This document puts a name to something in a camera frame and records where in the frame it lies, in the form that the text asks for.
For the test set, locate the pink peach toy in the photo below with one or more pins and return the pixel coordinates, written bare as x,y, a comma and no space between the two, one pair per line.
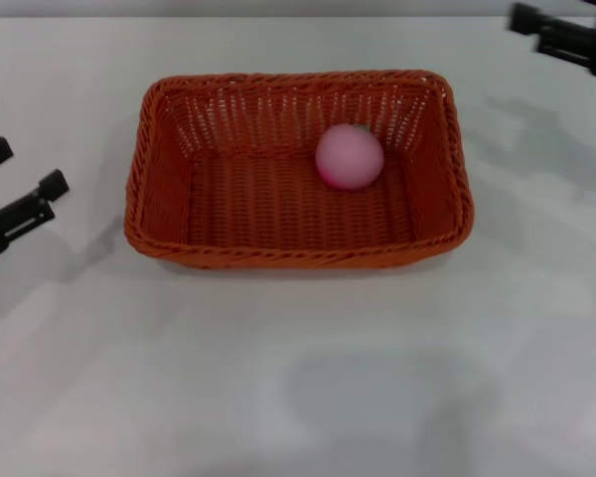
347,156

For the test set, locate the orange woven plastic basket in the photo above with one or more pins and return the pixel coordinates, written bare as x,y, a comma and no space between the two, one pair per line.
278,213

